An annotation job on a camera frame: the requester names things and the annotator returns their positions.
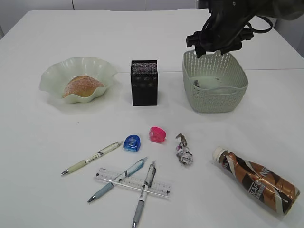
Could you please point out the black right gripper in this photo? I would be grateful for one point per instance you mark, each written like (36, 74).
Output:
(224, 30)

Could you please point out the small paper ball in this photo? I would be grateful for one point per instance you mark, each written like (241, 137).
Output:
(196, 83)

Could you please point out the paper with brown strip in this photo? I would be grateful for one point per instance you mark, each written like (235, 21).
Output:
(183, 152)

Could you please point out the golden bread loaf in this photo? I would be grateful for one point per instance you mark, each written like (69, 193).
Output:
(82, 86)

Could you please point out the brown Nescafe coffee bottle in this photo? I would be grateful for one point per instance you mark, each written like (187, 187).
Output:
(259, 181)

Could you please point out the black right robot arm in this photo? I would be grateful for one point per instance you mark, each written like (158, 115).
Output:
(265, 9)

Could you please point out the pale green woven plastic basket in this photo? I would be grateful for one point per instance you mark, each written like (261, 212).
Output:
(222, 81)

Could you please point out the black mesh pen holder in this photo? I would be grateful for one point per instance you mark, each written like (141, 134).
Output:
(144, 82)

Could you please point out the pink pencil sharpener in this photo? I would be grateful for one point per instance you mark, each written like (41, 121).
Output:
(157, 134)

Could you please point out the blue pencil sharpener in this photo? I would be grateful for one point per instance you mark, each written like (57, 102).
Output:
(132, 143)

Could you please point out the light blue ballpoint pen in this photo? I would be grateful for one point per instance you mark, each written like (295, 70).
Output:
(127, 173)

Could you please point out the grey patterned ballpoint pen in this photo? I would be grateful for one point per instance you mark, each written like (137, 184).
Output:
(146, 186)

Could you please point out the cream white ballpoint pen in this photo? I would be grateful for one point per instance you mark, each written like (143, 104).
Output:
(94, 157)

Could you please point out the pale green wavy glass bowl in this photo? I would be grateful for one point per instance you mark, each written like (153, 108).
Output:
(56, 77)

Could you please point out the clear plastic ruler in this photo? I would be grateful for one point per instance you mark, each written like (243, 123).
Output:
(135, 182)

